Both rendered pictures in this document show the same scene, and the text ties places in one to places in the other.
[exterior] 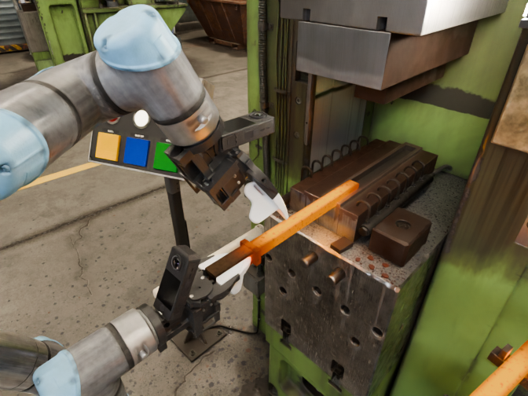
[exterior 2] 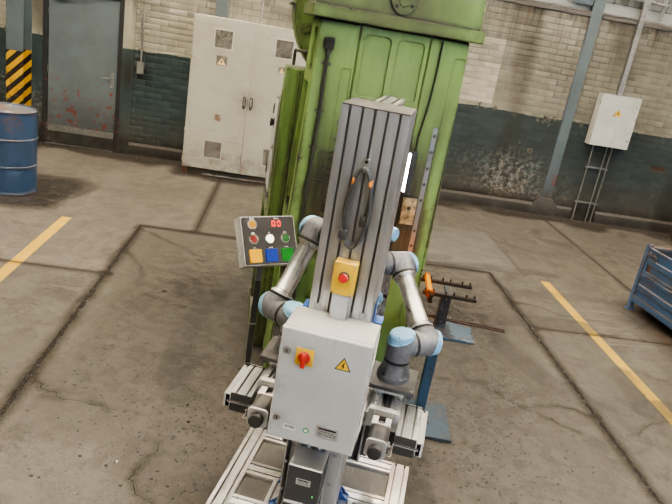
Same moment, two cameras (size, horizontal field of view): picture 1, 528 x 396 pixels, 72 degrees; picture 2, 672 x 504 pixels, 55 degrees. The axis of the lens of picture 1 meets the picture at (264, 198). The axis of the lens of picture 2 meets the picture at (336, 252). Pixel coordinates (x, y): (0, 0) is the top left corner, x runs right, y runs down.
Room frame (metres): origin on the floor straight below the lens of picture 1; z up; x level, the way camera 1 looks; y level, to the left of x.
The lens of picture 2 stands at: (-1.31, 2.99, 2.29)
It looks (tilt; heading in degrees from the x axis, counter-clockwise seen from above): 19 degrees down; 305
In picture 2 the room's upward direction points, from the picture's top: 10 degrees clockwise
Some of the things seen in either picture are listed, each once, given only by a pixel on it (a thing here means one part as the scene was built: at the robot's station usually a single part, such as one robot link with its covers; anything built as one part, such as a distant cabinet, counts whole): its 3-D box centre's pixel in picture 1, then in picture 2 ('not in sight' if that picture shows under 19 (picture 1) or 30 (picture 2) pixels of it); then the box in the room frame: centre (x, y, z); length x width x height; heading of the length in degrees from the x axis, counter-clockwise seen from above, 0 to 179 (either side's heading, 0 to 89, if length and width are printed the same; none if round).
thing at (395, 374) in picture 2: not in sight; (395, 366); (-0.10, 0.61, 0.87); 0.15 x 0.15 x 0.10
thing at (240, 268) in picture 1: (236, 280); not in sight; (0.46, 0.05, 0.98); 0.09 x 0.03 x 0.06; 132
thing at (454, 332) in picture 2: not in sight; (438, 327); (0.17, -0.39, 0.66); 0.40 x 0.30 x 0.02; 34
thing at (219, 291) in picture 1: (216, 287); not in sight; (0.43, 0.08, 1.00); 0.09 x 0.05 x 0.02; 132
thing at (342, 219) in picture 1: (367, 178); not in sight; (0.86, -0.29, 0.96); 0.42 x 0.20 x 0.09; 135
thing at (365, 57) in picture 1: (393, 38); not in sight; (0.86, -0.29, 1.32); 0.42 x 0.20 x 0.10; 135
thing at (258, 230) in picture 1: (213, 260); not in sight; (0.89, 0.17, 0.62); 0.44 x 0.05 x 0.05; 135
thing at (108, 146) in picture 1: (108, 146); (255, 256); (0.96, 0.46, 1.01); 0.07 x 0.05 x 0.07; 70
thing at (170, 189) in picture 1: (182, 247); (253, 319); (1.05, 0.31, 0.54); 0.04 x 0.04 x 1.08; 45
